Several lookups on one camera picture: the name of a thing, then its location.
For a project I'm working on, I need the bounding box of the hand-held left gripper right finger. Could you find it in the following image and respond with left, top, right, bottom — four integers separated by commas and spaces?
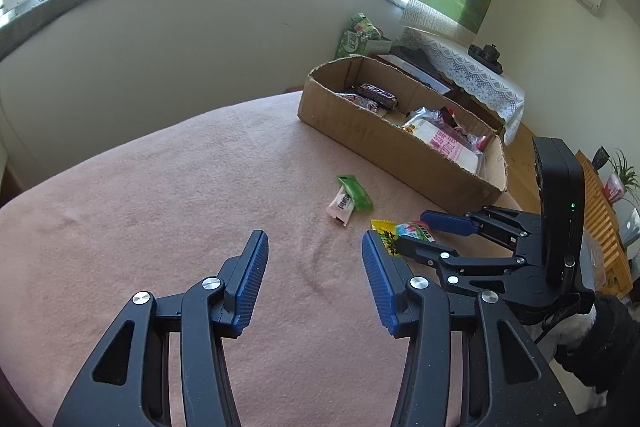
361, 229, 583, 427

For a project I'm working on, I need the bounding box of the wooden slatted rack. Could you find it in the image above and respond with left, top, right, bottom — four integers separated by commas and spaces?
575, 150, 636, 298

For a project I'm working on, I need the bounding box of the small green packet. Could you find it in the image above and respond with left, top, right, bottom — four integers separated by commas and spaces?
336, 174, 374, 212

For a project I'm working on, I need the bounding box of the yellow candy packet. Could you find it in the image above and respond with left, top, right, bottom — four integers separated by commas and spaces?
370, 219, 403, 258

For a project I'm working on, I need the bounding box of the pink white candy packet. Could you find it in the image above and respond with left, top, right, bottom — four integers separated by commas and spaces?
326, 186, 357, 227

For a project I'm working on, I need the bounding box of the large brown chocolate bar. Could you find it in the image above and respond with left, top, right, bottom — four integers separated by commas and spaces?
356, 83, 401, 110

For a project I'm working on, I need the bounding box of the red serrated snack packet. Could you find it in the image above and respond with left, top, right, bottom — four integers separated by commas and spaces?
334, 92, 380, 112

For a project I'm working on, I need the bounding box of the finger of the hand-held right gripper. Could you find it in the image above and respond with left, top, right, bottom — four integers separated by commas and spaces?
420, 205, 544, 254
396, 234, 529, 292

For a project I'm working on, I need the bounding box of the green snack bag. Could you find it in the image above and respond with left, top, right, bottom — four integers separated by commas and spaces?
334, 12, 383, 58

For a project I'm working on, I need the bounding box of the pink white snack bag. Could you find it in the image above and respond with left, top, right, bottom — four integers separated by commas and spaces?
402, 107, 488, 175

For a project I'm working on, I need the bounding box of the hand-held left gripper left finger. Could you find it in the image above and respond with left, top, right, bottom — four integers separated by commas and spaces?
52, 229, 270, 427

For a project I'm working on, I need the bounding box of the table with lace cloth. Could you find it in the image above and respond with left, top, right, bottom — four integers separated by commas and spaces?
397, 0, 526, 145

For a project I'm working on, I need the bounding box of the cardboard box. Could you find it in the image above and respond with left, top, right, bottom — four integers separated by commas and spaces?
297, 55, 509, 212

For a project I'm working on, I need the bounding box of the round white jelly cup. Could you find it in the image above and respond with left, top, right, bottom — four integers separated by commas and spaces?
395, 220, 437, 242

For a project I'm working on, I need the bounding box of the small dark object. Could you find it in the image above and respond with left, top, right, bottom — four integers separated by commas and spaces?
468, 43, 503, 75

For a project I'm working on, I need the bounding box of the person's right forearm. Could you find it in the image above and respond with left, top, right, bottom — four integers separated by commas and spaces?
552, 294, 640, 395

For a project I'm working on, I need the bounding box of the small potted plant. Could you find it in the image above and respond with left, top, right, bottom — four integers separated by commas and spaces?
592, 146, 640, 208

